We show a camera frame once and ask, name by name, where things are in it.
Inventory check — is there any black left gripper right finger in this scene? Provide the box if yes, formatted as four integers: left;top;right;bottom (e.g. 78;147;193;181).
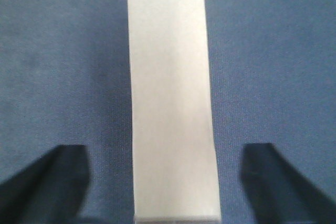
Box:
240;143;335;223

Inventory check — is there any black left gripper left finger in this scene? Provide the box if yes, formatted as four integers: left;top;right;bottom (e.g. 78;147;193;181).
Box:
1;145;90;223

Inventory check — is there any cardboard package with label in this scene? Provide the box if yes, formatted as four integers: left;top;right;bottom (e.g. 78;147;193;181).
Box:
127;0;222;223

